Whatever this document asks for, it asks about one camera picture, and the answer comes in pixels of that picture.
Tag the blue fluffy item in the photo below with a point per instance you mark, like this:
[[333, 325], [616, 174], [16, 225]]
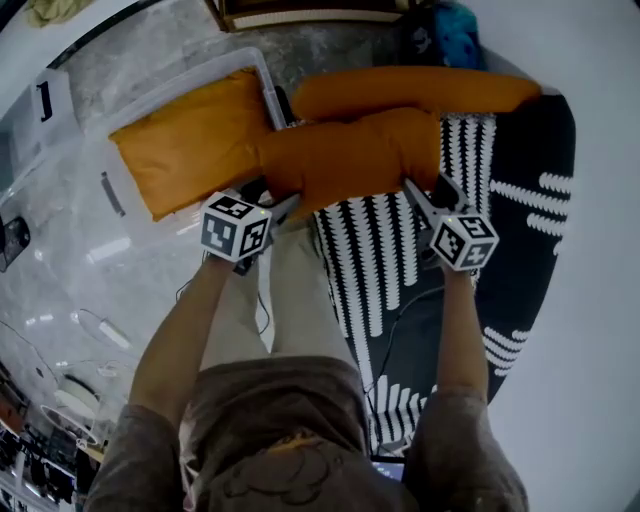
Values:
[[460, 35]]

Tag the white rectangular power adapter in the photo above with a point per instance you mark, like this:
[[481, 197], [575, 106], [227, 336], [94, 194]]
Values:
[[114, 334]]

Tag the orange bolster pillow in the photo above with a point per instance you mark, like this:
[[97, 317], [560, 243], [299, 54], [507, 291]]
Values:
[[415, 90]]

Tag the smartphone with lit screen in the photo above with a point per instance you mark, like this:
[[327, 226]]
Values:
[[387, 470]]

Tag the black fabric item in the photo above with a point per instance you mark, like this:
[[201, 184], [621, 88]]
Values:
[[417, 40]]

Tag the wooden shelf rack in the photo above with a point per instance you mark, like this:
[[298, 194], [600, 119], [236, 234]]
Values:
[[300, 12]]

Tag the white power strip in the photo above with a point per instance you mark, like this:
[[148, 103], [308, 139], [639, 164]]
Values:
[[108, 370]]

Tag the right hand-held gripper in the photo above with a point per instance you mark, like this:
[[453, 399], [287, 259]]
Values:
[[465, 242]]

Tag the sofa with black white cover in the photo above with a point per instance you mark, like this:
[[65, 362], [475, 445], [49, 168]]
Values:
[[525, 280]]

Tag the black mesh waste bin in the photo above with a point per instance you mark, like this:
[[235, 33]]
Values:
[[14, 242]]

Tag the round white robot vacuum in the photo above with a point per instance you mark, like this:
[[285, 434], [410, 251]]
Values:
[[75, 395]]

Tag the beige cloth bag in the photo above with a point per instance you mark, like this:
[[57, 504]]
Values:
[[50, 12]]

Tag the person's left forearm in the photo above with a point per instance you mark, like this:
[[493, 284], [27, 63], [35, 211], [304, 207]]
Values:
[[175, 340]]

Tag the person's brown printed t-shirt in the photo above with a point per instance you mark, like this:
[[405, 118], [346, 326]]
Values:
[[300, 450]]

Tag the orange rectangular pillow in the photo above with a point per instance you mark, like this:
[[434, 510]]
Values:
[[190, 145], [350, 155]]

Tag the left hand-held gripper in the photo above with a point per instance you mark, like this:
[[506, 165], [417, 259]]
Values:
[[227, 230]]

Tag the person's beige trousers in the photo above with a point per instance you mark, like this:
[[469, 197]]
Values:
[[300, 300]]

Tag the person's right forearm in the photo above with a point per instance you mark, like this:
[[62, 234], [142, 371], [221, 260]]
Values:
[[462, 340]]

